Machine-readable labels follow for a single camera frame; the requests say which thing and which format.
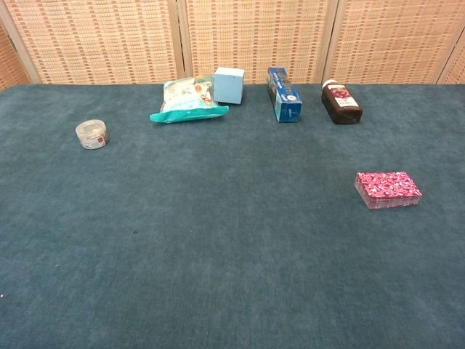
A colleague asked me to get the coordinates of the pink patterned packet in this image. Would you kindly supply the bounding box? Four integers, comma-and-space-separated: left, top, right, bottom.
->
354, 171, 424, 210

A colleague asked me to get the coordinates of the teal felt table cover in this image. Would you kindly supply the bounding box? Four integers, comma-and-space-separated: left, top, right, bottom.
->
0, 83, 465, 349

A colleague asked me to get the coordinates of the teal white snack bag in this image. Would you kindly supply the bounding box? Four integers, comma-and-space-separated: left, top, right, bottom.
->
149, 75, 230, 125

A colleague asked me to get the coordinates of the light blue cube box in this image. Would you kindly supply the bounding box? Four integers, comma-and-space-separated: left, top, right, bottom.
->
213, 66, 245, 106

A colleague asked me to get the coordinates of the long blue cardboard box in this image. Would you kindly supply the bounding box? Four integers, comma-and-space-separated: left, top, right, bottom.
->
267, 66, 304, 124

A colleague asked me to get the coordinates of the dark juice bottle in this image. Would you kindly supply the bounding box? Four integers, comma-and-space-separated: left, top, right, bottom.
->
320, 79, 363, 126

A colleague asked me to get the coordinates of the woven bamboo screen panel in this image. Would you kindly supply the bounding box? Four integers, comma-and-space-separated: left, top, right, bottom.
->
323, 0, 465, 85
437, 47, 465, 85
179, 0, 339, 85
0, 0, 185, 85
0, 21, 32, 92

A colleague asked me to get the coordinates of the small clear plastic jar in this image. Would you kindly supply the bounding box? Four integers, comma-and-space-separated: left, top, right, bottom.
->
75, 119, 110, 150

